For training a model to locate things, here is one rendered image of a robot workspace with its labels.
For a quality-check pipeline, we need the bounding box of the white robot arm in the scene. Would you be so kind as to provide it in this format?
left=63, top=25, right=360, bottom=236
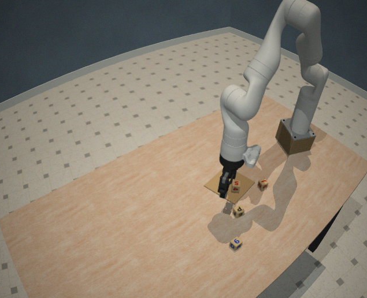
left=220, top=0, right=329, bottom=168

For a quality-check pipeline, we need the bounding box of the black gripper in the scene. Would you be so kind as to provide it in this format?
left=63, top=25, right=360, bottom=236
left=218, top=154, right=244, bottom=199

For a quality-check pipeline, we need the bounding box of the tan square mat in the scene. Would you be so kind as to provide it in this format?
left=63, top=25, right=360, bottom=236
left=204, top=169, right=255, bottom=204

